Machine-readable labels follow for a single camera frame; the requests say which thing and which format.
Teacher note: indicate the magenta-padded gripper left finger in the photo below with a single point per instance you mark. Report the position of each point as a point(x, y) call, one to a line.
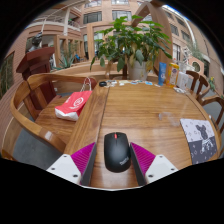
point(65, 168)

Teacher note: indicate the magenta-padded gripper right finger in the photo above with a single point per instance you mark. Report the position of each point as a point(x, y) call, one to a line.
point(160, 168)

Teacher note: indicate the black computer mouse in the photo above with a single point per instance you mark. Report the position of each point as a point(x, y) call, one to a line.
point(116, 151)

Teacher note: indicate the white and grey mouse pad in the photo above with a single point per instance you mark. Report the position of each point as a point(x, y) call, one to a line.
point(200, 138)

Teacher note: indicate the wooden armchair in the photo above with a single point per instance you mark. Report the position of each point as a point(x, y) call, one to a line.
point(195, 78)
point(213, 100)
point(26, 123)
point(111, 70)

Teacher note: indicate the red and white bag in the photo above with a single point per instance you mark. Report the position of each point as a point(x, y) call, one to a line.
point(73, 106)

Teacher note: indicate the small white pack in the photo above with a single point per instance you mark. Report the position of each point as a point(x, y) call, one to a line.
point(180, 90)

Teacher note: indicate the clear pump bottle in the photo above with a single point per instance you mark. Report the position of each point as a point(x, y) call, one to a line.
point(183, 79)

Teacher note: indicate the yellow liquid bottle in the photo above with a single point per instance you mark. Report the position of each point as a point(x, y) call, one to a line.
point(173, 76)

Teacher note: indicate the blue tube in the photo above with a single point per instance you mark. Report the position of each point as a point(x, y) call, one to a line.
point(162, 74)

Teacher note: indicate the spiky green plant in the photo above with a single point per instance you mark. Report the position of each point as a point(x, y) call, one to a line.
point(65, 61)

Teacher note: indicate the dark red wooden lectern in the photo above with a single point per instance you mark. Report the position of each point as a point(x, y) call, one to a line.
point(35, 65)

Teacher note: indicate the green potted plant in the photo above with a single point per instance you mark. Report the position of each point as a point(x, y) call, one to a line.
point(133, 43)

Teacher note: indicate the dark bust statue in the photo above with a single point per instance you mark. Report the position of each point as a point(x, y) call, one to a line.
point(35, 41)

